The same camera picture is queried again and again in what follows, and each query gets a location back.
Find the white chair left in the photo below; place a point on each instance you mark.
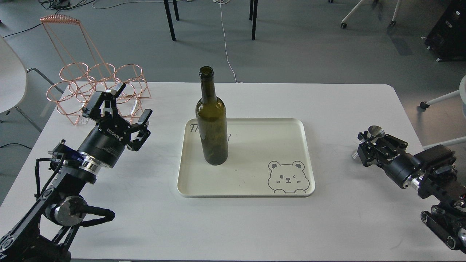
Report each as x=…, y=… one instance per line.
x=14, y=81

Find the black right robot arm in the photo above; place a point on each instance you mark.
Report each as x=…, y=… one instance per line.
x=430, y=172

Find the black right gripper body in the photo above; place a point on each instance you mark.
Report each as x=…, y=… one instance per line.
x=401, y=170

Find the cream bear serving tray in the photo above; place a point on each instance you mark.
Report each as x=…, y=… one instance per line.
x=268, y=157

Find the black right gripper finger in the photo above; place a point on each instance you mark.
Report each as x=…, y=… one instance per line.
x=390, y=147
x=372, y=149

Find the dark green wine bottle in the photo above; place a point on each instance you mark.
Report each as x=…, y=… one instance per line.
x=211, y=119

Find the steel double jigger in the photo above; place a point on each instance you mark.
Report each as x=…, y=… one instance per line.
x=372, y=135

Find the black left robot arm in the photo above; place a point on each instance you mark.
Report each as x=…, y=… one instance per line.
x=46, y=232

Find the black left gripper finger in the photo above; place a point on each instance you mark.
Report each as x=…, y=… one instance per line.
x=137, y=134
x=102, y=108

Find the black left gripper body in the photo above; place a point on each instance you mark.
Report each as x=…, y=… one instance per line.
x=106, y=141

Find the copper wire wine rack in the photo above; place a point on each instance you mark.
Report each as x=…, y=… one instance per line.
x=83, y=75

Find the black equipment case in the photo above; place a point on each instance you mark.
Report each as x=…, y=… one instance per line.
x=447, y=39

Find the white chair base right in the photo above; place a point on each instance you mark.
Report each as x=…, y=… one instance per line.
x=441, y=121

